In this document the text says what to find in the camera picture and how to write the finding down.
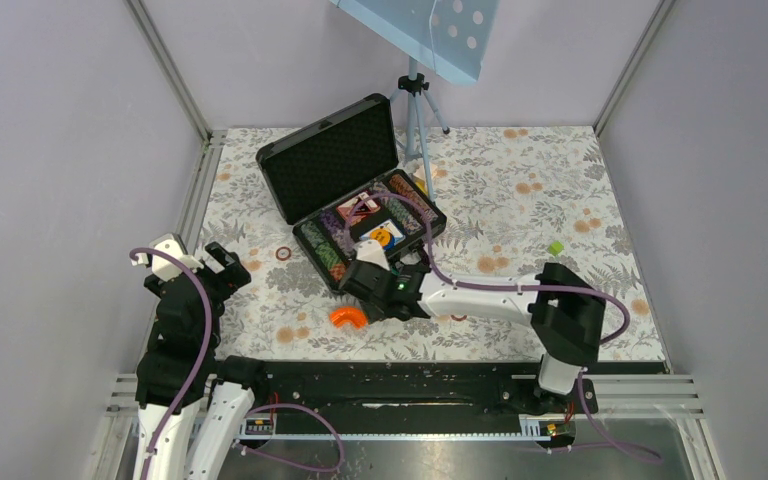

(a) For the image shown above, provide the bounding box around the blue small blind button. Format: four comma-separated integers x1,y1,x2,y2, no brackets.
380,237,396,251

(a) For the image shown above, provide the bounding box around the yellow big blind button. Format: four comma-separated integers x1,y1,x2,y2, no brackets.
369,228,393,247

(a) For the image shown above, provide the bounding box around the blue card deck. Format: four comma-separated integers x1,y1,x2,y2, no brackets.
359,219,408,255

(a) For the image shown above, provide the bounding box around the red poker chip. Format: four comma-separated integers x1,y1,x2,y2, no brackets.
275,246,292,261

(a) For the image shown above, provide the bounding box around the black all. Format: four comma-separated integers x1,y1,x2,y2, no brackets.
341,195,380,222

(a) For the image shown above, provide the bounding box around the black poker set case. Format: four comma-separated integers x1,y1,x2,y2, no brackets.
255,93,447,293

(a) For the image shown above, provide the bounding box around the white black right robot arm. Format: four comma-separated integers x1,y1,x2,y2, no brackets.
339,260,606,415

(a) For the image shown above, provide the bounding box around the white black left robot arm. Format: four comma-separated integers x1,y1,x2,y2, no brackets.
131,234,271,479

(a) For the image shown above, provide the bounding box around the orange curved toy block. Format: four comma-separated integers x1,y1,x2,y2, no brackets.
329,306,369,329

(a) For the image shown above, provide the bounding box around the red yellow chip row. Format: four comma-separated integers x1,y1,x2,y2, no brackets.
328,262,347,283

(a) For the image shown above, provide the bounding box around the green chip row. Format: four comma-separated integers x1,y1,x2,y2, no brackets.
301,221,346,282

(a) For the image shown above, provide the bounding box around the red card deck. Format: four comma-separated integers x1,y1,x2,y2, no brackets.
336,191,381,226

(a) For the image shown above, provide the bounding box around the orange blue chip row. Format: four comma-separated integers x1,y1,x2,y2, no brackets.
386,171,441,223

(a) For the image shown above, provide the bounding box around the floral table mat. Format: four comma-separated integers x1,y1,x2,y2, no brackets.
199,127,666,362

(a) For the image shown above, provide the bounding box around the green toy cube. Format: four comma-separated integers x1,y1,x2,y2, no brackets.
547,241,565,256

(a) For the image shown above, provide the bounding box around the blue tripod stand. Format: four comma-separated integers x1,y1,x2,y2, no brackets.
389,57,450,203

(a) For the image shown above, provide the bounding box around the blue perforated board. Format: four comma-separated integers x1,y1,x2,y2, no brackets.
333,0,499,86

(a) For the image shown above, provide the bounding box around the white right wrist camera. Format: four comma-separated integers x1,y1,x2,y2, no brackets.
355,240,390,270

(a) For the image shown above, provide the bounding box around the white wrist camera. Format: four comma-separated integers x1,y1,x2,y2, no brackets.
129,233,204,281
355,240,390,270

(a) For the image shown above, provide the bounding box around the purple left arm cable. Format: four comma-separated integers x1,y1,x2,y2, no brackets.
128,245,348,480

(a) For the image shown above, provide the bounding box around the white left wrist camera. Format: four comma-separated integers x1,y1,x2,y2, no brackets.
129,233,204,281

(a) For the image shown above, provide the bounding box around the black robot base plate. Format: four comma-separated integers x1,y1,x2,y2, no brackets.
244,361,599,436

